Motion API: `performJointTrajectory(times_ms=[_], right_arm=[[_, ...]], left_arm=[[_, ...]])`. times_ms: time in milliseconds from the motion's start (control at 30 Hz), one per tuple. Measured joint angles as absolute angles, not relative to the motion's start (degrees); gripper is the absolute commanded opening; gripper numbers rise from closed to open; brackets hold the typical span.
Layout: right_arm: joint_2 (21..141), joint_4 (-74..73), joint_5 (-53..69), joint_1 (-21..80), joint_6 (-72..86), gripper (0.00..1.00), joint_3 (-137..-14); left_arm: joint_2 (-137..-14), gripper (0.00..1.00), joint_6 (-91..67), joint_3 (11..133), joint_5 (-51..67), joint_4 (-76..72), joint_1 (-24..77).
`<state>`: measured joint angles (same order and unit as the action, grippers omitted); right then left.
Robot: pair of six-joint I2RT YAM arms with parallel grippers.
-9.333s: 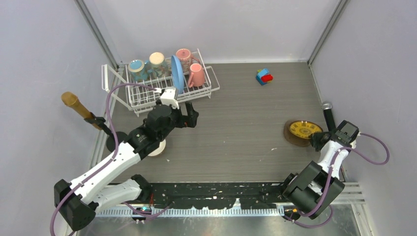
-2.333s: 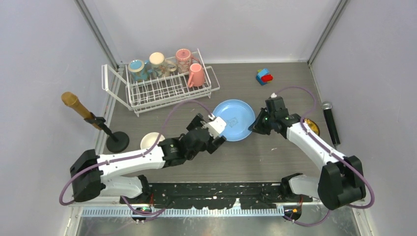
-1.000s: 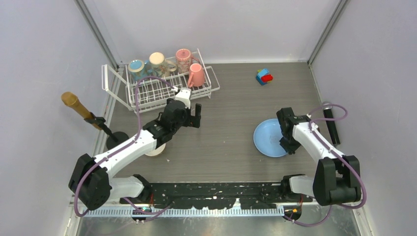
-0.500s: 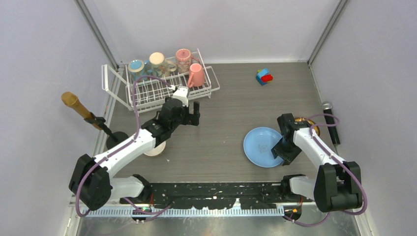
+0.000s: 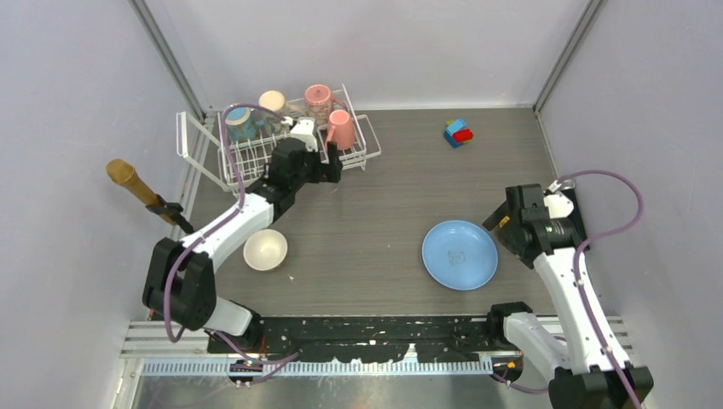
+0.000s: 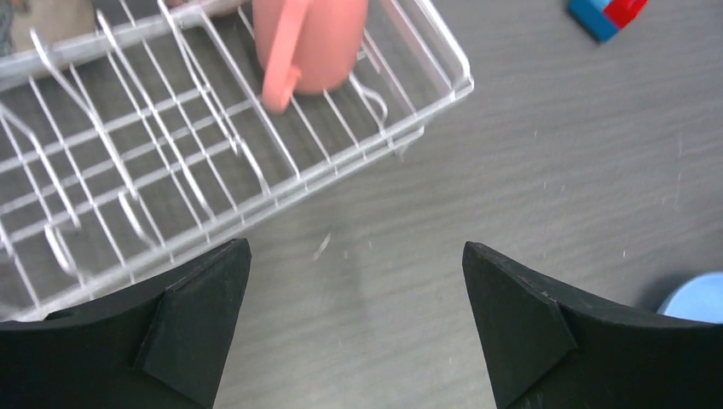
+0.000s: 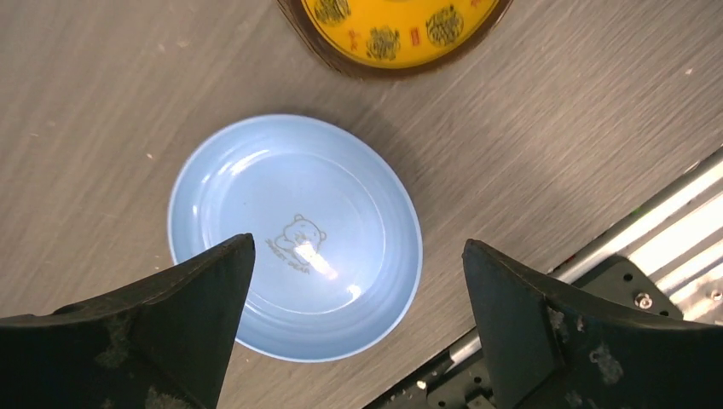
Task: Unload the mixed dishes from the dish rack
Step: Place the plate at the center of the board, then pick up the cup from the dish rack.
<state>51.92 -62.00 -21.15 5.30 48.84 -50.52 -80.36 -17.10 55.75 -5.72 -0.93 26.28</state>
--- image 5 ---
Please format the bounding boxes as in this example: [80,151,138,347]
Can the blue plate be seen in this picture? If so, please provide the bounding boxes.
[421,220,499,291]

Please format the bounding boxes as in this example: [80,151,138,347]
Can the cream floral bowl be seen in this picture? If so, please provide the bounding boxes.
[243,229,288,272]

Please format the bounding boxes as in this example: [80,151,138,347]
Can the gold microphone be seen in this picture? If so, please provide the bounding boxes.
[106,158,195,233]

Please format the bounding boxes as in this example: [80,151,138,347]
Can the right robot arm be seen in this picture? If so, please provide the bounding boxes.
[483,184,654,408]

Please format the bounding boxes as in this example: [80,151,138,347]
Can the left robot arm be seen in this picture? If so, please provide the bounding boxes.
[142,138,343,353]

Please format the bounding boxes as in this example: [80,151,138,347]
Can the pink mug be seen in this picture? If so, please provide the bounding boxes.
[326,109,356,150]

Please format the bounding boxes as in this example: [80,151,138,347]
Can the black microphone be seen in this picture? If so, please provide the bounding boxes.
[560,179,587,242]

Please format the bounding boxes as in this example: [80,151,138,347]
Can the pink patterned cup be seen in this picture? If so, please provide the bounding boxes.
[304,84,349,126]

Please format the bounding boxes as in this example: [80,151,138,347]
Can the blue mug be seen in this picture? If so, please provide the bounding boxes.
[224,107,264,142]

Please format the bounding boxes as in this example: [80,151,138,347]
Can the cream floral cup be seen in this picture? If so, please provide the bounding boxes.
[258,90,290,135]

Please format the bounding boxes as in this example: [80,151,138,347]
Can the colourful toy blocks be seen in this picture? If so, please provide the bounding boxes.
[443,118,474,148]

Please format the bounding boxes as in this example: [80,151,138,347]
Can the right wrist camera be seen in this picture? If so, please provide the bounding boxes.
[543,179,576,219]

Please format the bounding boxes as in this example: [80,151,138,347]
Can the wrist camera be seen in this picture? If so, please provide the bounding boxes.
[281,116,319,153]
[543,179,576,219]

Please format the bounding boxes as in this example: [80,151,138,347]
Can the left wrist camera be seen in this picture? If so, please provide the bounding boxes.
[281,116,319,153]

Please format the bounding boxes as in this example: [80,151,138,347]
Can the white wire dish rack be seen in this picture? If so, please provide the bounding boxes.
[176,84,382,193]

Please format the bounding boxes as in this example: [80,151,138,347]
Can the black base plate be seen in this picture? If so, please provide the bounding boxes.
[207,315,518,363]

